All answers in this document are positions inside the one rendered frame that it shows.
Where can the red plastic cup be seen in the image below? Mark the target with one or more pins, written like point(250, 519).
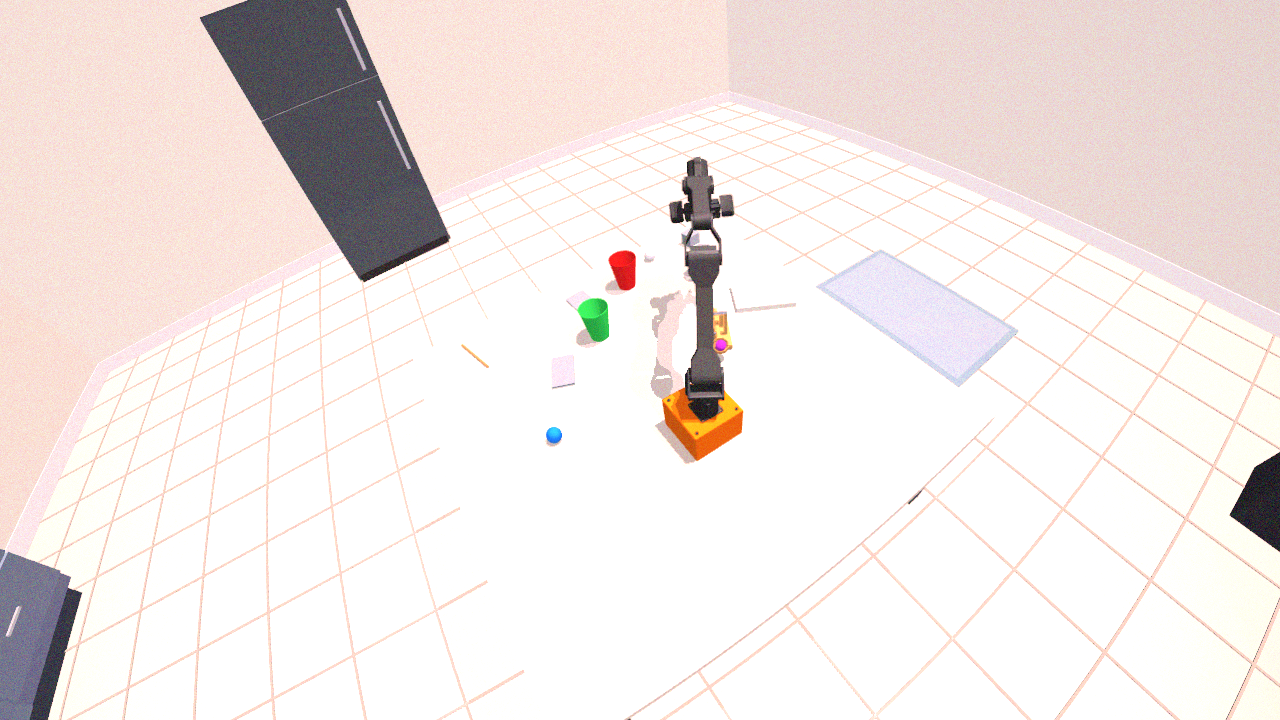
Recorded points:
point(623, 266)

